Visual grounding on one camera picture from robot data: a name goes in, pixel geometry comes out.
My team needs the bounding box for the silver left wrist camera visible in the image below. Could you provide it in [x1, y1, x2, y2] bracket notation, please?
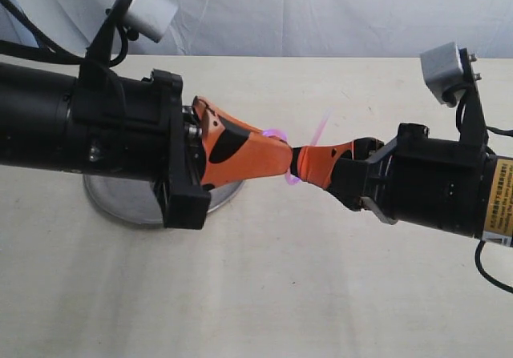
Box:
[121, 0, 178, 43]

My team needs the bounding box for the white backdrop cloth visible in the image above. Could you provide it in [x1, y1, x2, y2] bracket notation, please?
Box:
[0, 0, 513, 59]

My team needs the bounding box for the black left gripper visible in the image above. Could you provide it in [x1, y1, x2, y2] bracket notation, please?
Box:
[70, 68, 293, 229]

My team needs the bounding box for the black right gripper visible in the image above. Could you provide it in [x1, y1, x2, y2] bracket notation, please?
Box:
[290, 123, 492, 238]

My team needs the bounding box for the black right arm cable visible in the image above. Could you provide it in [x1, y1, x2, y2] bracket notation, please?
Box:
[475, 125, 513, 295]

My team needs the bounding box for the round steel plate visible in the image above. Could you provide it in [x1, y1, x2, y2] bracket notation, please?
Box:
[83, 173, 244, 226]

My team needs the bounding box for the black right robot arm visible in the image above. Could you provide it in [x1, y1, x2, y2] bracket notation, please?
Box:
[291, 123, 512, 247]

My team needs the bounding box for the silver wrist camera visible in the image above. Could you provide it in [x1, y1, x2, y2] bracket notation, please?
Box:
[419, 42, 469, 108]
[121, 0, 178, 43]

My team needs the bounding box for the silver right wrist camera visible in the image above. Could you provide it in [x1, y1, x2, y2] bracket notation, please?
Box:
[419, 42, 469, 108]

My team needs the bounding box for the pink plastic straw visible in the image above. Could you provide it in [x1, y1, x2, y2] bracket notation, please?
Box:
[262, 107, 333, 186]

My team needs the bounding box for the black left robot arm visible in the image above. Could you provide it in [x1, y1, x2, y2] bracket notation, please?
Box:
[1, 64, 294, 230]

